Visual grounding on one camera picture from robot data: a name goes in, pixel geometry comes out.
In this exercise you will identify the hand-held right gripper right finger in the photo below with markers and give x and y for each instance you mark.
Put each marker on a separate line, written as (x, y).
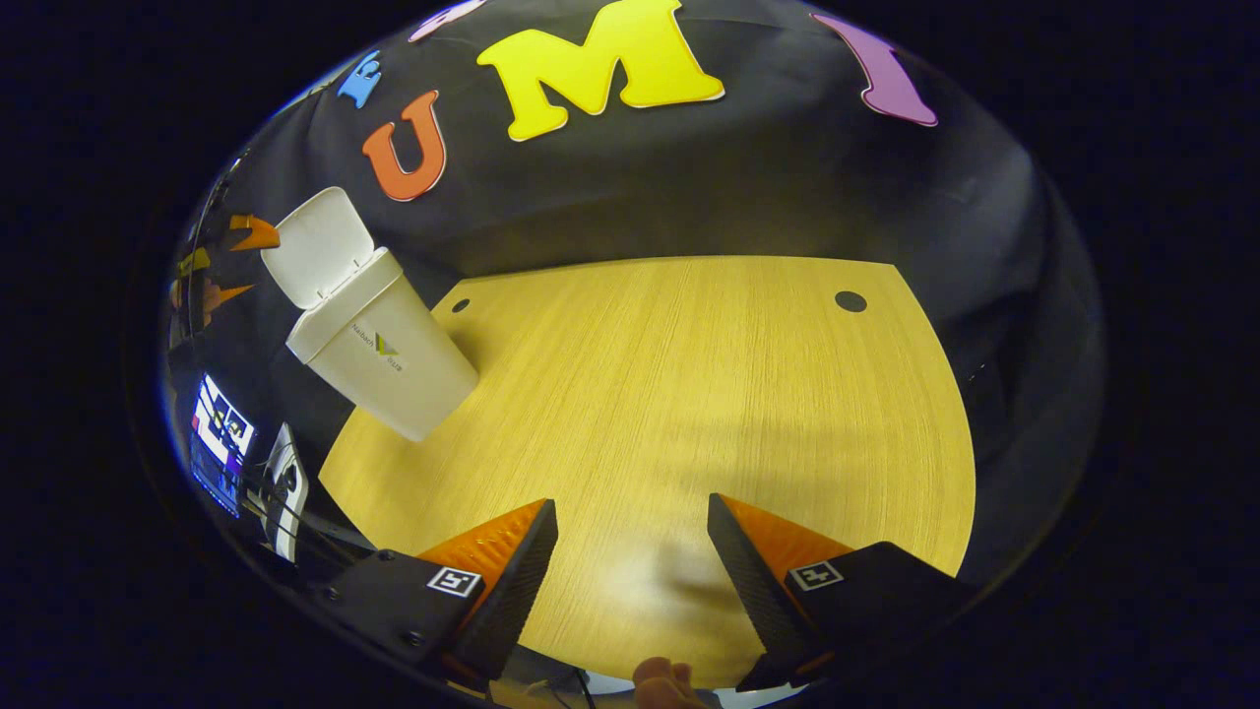
(753, 591)

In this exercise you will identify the black backdrop cloth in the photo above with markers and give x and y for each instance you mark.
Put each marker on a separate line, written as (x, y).
(738, 187)

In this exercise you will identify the white and black device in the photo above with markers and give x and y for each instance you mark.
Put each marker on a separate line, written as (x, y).
(290, 492)

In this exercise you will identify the white desktop garbage bin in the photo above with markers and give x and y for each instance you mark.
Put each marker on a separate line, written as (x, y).
(404, 384)

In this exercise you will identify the lit computer screen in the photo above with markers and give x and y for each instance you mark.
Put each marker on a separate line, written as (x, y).
(221, 433)

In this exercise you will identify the wooden desktop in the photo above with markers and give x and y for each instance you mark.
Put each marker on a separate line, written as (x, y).
(689, 394)

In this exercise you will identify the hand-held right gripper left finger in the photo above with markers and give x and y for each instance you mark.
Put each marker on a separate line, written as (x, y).
(517, 601)

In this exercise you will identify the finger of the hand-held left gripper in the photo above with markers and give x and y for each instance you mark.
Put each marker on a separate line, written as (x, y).
(251, 234)
(219, 295)

